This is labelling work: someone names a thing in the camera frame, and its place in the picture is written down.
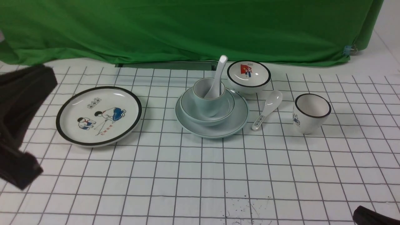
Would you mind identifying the black-rimmed illustrated white bowl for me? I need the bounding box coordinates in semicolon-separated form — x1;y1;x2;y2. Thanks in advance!
227;60;271;94

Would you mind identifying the black-rimmed white ceramic cup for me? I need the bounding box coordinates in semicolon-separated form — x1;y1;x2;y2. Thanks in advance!
292;93;332;134

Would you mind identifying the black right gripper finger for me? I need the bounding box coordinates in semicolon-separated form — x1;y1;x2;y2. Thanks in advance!
352;206;400;225

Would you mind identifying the white spoon with printed handle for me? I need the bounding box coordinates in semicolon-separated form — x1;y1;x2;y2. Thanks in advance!
251;90;283;131

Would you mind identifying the black-rimmed illustrated white plate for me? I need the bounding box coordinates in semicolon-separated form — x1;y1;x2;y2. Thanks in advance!
56;86;143;148

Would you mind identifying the green backdrop cloth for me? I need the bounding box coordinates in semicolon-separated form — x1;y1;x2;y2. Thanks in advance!
0;0;383;67

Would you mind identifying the pale green ceramic cup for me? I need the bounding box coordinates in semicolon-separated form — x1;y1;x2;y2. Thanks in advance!
192;78;226;117

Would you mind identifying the green metal tray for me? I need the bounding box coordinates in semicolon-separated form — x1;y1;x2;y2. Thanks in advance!
115;60;218;71

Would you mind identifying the pale green ceramic bowl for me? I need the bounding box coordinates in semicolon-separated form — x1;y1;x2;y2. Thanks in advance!
178;88;235;127

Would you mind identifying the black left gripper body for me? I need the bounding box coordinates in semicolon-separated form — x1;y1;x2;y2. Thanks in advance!
0;64;57;190

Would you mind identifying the pale green ceramic plate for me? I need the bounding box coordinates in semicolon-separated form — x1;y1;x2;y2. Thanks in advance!
175;88;249;139

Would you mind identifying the plain white ceramic spoon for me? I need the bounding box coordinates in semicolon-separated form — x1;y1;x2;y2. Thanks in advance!
204;55;228;99

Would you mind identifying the metal binder clip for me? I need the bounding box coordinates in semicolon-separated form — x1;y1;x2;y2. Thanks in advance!
342;45;358;56

